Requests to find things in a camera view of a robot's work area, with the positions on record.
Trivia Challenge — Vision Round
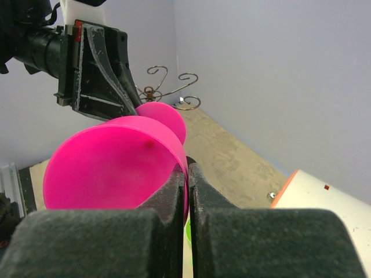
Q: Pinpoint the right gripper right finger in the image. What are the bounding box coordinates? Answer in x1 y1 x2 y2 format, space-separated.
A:
188 163 366 277

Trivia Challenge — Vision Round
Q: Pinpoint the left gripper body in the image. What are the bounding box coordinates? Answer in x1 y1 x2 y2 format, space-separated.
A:
55 20 87 107

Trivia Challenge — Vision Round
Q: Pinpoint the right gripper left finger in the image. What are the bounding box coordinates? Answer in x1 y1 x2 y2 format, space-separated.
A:
1 166 186 277

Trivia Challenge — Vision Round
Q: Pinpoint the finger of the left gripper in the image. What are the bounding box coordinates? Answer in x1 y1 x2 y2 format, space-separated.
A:
104 27 142 106
72 23 136 120

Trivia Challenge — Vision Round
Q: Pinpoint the pink plastic wine glass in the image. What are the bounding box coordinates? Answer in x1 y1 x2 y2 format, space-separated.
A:
43 102 188 210

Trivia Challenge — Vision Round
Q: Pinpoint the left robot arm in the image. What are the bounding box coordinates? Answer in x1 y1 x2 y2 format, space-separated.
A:
1 1 142 120

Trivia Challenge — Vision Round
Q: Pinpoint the green plastic wine glass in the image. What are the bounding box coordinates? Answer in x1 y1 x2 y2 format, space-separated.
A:
185 217 192 247

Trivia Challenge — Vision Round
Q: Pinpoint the white round drawer cabinet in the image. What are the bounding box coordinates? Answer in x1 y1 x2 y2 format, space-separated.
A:
267 170 370 277

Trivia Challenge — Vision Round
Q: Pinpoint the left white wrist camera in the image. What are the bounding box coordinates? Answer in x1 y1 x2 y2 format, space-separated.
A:
60 0 106 25

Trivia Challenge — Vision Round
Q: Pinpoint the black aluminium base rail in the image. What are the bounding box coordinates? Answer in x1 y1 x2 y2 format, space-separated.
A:
1 163 37 255

